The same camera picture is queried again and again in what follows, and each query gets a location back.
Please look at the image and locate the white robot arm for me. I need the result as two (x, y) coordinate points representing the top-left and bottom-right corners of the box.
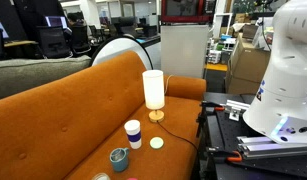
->
(243, 0), (307, 144)

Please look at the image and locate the white and purple cup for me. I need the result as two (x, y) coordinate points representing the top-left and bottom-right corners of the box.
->
(124, 120), (142, 149)

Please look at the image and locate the white table lamp wooden base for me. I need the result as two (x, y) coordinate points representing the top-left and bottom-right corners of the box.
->
(142, 70), (165, 122)

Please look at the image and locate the light green round coaster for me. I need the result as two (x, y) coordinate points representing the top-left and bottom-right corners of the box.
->
(150, 137), (164, 149)

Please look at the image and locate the white cabinet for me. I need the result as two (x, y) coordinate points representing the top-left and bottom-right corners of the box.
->
(161, 25), (209, 78)

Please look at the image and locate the orange fabric sofa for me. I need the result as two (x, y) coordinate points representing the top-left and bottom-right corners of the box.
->
(0, 51), (206, 180)

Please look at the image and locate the teal mug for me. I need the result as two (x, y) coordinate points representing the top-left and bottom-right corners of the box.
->
(109, 148), (129, 172)

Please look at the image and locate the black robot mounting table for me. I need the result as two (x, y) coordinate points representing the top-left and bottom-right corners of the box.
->
(196, 92), (307, 180)

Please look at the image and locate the red framed monitor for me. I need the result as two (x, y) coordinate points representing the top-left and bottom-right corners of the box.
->
(161, 0), (217, 23)

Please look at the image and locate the cardboard box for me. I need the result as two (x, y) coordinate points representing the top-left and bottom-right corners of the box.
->
(225, 33), (270, 94)

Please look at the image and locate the orange black clamp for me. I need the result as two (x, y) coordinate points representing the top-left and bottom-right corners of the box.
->
(207, 147), (242, 162)

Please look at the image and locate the black office chair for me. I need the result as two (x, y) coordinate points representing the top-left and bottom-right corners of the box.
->
(37, 26), (73, 59)

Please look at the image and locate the grey sofa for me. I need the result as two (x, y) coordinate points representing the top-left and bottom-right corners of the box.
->
(0, 55), (91, 99)

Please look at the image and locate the black lamp cable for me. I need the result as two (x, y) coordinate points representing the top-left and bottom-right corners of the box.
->
(156, 120), (199, 151)

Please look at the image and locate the aluminium rail bracket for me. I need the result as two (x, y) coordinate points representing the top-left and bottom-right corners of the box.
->
(237, 136), (307, 159)

